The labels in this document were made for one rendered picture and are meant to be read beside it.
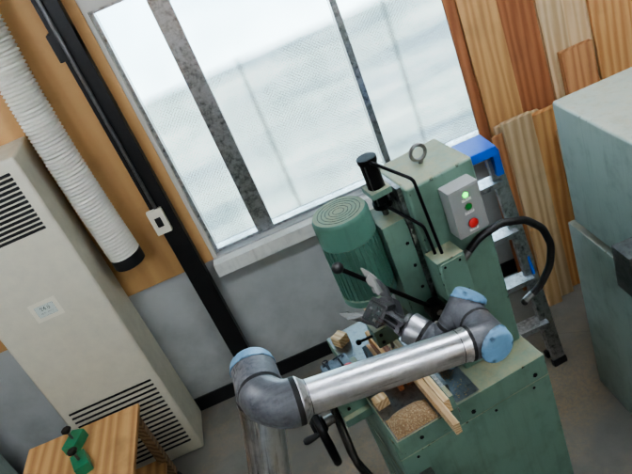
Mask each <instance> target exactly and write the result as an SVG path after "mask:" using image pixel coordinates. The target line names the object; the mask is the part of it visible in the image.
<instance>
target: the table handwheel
mask: <svg viewBox="0 0 632 474"><path fill-rule="evenodd" d="M334 423H336V420H335V418H334V416H333V415H332V414H331V413H330V414H328V415H326V416H324V417H322V416H320V415H318V414H316V415H314V416H312V418H311V420H310V422H309V425H310V427H311V429H312V431H313V433H317V432H318V434H319V436H320V438H321V439H322V441H323V443H324V446H325V448H326V450H327V452H328V453H329V455H330V457H331V459H332V461H333V463H334V465H335V466H340V465H341V463H342V460H341V458H340V455H339V453H338V451H337V449H336V447H335V445H334V443H333V441H332V440H331V438H330V436H329V434H328V427H329V426H330V425H332V424H334Z"/></svg>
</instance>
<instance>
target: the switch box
mask: <svg viewBox="0 0 632 474"><path fill-rule="evenodd" d="M437 190H438V193H439V196H440V199H441V202H442V205H443V208H444V212H445V215H446V217H447V220H448V224H449V227H450V232H451V233H452V234H453V235H455V236H456V237H457V238H459V239H460V240H463V239H465V238H466V237H467V236H469V235H471V234H473V233H475V232H477V231H478V230H480V229H483V228H485V227H487V226H488V225H489V222H488V219H487V215H486V211H485V209H484V205H483V201H482V195H481V191H480V188H479V185H478V181H477V180H476V179H475V178H473V177H471V176H469V175H467V174H465V175H463V176H461V177H459V178H457V179H455V180H453V181H451V182H449V183H447V184H445V185H443V186H441V187H439V188H438V189H437ZM465 191H466V192H468V196H467V197H471V199H470V200H468V201H466V202H464V203H462V200H464V199H466V198H463V197H462V194H463V192H465ZM468 202H470V203H471V204H472V208H471V209H470V210H472V209H474V212H472V213H470V214H468V215H466V212H468V211H467V210H466V209H465V205H466V204H467V203H468ZM473 217H475V218H477V219H478V220H479V224H478V225H479V227H478V228H477V229H474V230H472V231H471V232H470V229H472V227H470V226H469V224H468V223H469V220H470V219H471V218H473ZM478 225H477V226H478Z"/></svg>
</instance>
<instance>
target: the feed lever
mask: <svg viewBox="0 0 632 474"><path fill-rule="evenodd" d="M331 269H332V272H333V273H334V274H337V275H338V274H341V273H344V274H346V275H348V276H351V277H354V278H357V279H359V280H362V281H364V282H366V277H365V276H362V275H359V274H357V273H355V272H352V271H350V270H347V269H345V268H344V267H343V265H342V263H341V262H338V261H337V262H334V263H333V264H332V267H331ZM387 287H388V289H389V291H390V292H391V293H394V294H396V295H399V296H400V297H403V298H405V299H407V300H410V301H412V302H415V303H417V304H420V305H422V306H424V310H425V312H426V313H427V314H428V315H429V316H430V317H431V318H432V319H433V320H435V321H438V319H439V317H440V315H441V313H442V311H443V309H444V307H445V306H446V304H445V303H444V302H442V301H441V300H440V299H439V298H438V297H431V298H429V299H428V300H427V301H426V302H424V301H422V300H419V299H417V298H416V297H413V296H411V295H408V294H406V293H403V292H400V291H397V290H395V289H392V288H390V287H389V286H387Z"/></svg>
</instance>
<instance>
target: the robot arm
mask: <svg viewBox="0 0 632 474"><path fill-rule="evenodd" d="M360 270H361V272H362V273H363V275H364V276H365V277H366V282H367V283H368V285H369V286H370V287H371V290H372V291H373V293H376V294H377V295H379V294H380V295H381V296H383V297H380V298H377V297H375V296H374V297H372V298H371V300H370V302H369V304H368V305H367V307H366V310H363V311H361V312H359V313H358V312H348V311H345V312H340V315H341V316H343V317H344V318H347V320H349V321H350V320H352V321H356V322H361V323H363V324H368V325H372V326H373V327H375V328H379V327H381V326H383V325H386V326H388V327H390V328H391V329H393V330H394V332H395V333H396V334H397V335H398V336H399V337H401V341H402V342H404V343H405V344H407V345H405V346H403V347H400V348H397V349H394V350H391V351H388V352H385V353H382V354H380V355H375V356H372V357H369V358H366V359H363V360H360V361H357V362H355V363H352V364H348V365H345V366H342V367H339V368H336V369H334V370H331V371H326V372H323V373H320V374H317V375H314V376H311V377H309V378H306V379H303V380H302V379H299V378H297V377H295V376H291V377H288V378H282V377H281V375H280V373H279V370H278V368H277V364H276V360H275V359H274V357H273V356H272V355H271V353H270V352H269V351H267V350H265V349H263V348H261V347H250V348H246V349H244V350H243V351H241V352H239V353H238V354H237V355H236V356H235V357H234V358H233V359H232V360H231V362H230V365H229V375H230V377H231V378H232V382H233V386H234V392H235V398H236V402H237V407H238V409H239V414H240V420H241V425H242V431H243V438H244V443H245V454H246V460H247V465H248V471H249V474H291V472H290V464H289V456H288V449H287V441H286V434H285V429H293V428H298V427H301V426H304V425H307V424H309V422H310V420H311V418H312V416H314V415H316V414H319V413H322V412H324V411H327V410H330V409H333V408H336V407H339V406H341V405H344V404H347V403H351V402H354V401H357V400H360V399H363V398H366V397H369V396H371V395H374V394H377V393H380V392H382V391H385V390H388V389H391V388H394V387H398V386H401V385H404V384H407V383H410V382H413V381H416V380H418V379H420V378H423V377H426V376H429V375H432V374H435V373H438V372H441V371H445V370H452V369H454V368H455V367H457V366H460V365H462V364H465V363H467V362H473V361H477V360H479V359H482V358H483V359H484V360H485V361H486V362H489V363H498V362H499V361H501V360H503V359H504V358H505V357H506V356H507V355H508V354H509V353H510V352H511V350H512V348H513V344H514V339H513V336H512V334H511V333H510V332H509V331H508V329H507V327H506V326H505V325H503V324H501V323H500V322H499V321H498V320H497V319H496V318H495V317H494V316H493V315H492V314H491V313H490V312H489V310H488V309H487V308H486V307H485V305H486V302H487V299H486V298H485V297H484V296H483V295H482V294H480V293H478V292H475V291H473V290H470V289H468V288H465V287H456V288H455V289H454V290H453V292H452V294H451V295H450V298H449V300H448V302H447V304H446V306H445V307H444V309H443V311H442V313H441V315H440V317H439V319H438V322H437V323H436V324H435V323H434V322H432V321H430V320H428V319H427V318H425V317H423V316H421V315H420V314H418V313H416V314H414V315H413V314H411V313H408V314H407V315H406V316H405V317H404V313H403V309H402V306H401V303H400V301H399V300H397V299H394V298H392V297H391V294H390V291H389V289H388V287H387V286H386V285H385V284H384V283H383V282H382V281H381V280H380V279H378V278H377V277H376V276H375V275H373V274H372V273H371V272H369V271H368V270H366V269H364V268H360Z"/></svg>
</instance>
